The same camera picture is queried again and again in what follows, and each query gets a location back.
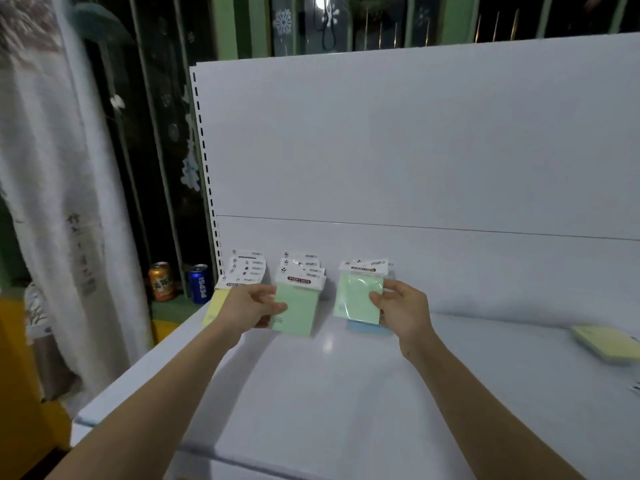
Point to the white metal shelf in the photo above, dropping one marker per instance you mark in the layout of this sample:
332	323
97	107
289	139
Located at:
400	144

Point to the teal hanging lampshade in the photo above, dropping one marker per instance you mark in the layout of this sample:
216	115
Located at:
100	19

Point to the orange drink can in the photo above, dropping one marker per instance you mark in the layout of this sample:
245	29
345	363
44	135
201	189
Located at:
161	283

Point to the person's right forearm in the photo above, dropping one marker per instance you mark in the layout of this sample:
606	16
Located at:
485	414

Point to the blue drink can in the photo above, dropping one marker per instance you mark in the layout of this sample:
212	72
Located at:
197	285

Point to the small white hanging ornament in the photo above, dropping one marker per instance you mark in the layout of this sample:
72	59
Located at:
117	100

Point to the snowflake window decal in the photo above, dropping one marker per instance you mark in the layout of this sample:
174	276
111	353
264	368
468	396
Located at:
282	22

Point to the white patterned curtain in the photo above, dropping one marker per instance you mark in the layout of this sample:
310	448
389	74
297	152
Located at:
60	169

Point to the person's left hand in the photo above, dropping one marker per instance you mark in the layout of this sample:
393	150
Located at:
250	309

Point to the white flower window decal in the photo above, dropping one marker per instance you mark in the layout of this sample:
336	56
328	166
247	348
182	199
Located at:
190	169

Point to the person's left forearm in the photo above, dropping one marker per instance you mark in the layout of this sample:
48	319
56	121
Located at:
150	404

